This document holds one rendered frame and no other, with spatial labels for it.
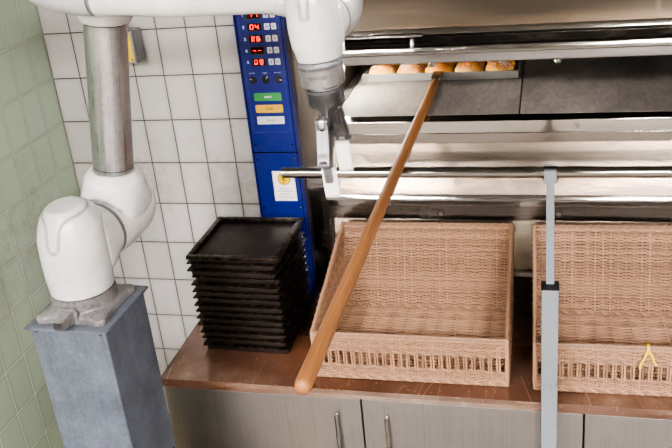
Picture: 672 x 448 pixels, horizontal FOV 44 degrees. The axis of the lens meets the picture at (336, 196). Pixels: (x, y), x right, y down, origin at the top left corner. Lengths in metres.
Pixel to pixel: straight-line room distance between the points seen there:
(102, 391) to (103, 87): 0.73
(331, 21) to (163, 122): 1.29
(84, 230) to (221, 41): 0.90
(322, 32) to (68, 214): 0.76
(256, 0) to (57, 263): 0.76
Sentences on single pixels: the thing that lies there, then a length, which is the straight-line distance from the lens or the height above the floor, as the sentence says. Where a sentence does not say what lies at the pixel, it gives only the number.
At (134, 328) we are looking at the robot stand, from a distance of 2.17.
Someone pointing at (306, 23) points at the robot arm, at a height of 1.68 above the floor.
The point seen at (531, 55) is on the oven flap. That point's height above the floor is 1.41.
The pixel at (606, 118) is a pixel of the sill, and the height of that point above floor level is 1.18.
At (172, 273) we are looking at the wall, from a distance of 3.06.
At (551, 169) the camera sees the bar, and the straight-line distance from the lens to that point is 2.20.
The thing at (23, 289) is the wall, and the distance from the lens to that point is 2.82.
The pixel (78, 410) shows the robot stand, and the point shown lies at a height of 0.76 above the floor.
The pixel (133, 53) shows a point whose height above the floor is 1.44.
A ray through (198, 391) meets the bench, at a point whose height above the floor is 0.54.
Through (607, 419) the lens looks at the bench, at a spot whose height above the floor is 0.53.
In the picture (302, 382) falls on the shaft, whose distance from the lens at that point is 1.38.
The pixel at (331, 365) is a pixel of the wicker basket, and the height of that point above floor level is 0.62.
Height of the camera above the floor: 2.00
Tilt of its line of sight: 23 degrees down
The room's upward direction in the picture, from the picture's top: 6 degrees counter-clockwise
